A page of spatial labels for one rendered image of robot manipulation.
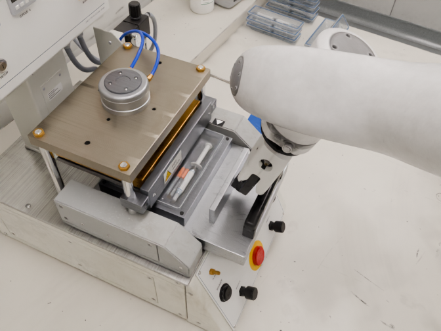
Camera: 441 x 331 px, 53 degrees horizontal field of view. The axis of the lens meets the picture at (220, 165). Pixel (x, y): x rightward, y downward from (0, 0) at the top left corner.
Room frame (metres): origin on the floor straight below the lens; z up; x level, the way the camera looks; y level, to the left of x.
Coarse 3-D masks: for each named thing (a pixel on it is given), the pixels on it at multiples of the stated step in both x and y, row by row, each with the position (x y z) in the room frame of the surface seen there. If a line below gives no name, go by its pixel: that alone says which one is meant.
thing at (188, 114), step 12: (192, 108) 0.58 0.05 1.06; (180, 120) 0.55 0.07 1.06; (168, 144) 0.49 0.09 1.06; (60, 156) 0.47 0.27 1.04; (156, 156) 0.46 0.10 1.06; (84, 168) 0.46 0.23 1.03; (144, 168) 0.44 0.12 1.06; (108, 180) 0.44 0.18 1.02; (120, 180) 0.43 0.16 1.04; (144, 180) 0.42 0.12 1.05
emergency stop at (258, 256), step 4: (256, 248) 0.45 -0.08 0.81; (260, 248) 0.45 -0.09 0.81; (256, 252) 0.44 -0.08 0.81; (260, 252) 0.44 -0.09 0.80; (252, 256) 0.43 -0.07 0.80; (256, 256) 0.43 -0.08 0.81; (260, 256) 0.44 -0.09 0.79; (256, 260) 0.43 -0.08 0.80; (260, 260) 0.43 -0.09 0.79; (256, 264) 0.42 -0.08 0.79; (260, 264) 0.43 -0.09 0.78
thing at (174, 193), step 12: (204, 132) 0.58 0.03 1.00; (204, 144) 0.55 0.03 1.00; (216, 144) 0.55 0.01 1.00; (192, 156) 0.52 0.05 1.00; (204, 156) 0.52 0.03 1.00; (180, 168) 0.49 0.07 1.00; (192, 168) 0.49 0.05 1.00; (180, 180) 0.46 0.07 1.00; (192, 180) 0.46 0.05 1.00; (168, 192) 0.43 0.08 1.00; (180, 192) 0.43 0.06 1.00; (180, 204) 0.41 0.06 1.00
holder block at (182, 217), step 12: (228, 144) 0.56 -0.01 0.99; (216, 156) 0.53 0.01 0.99; (216, 168) 0.51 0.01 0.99; (204, 180) 0.47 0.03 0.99; (108, 192) 0.45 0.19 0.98; (120, 192) 0.44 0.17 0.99; (192, 192) 0.44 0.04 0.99; (204, 192) 0.46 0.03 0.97; (156, 204) 0.41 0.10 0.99; (192, 204) 0.42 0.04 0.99; (168, 216) 0.40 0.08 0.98; (180, 216) 0.39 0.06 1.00
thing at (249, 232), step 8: (280, 176) 0.49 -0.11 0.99; (272, 184) 0.46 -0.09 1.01; (264, 192) 0.44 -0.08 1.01; (272, 192) 0.45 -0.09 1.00; (256, 200) 0.42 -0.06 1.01; (264, 200) 0.42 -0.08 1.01; (256, 208) 0.41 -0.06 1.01; (264, 208) 0.41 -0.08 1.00; (248, 216) 0.39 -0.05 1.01; (256, 216) 0.39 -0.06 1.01; (248, 224) 0.38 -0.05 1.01; (256, 224) 0.38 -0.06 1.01; (248, 232) 0.37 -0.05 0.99
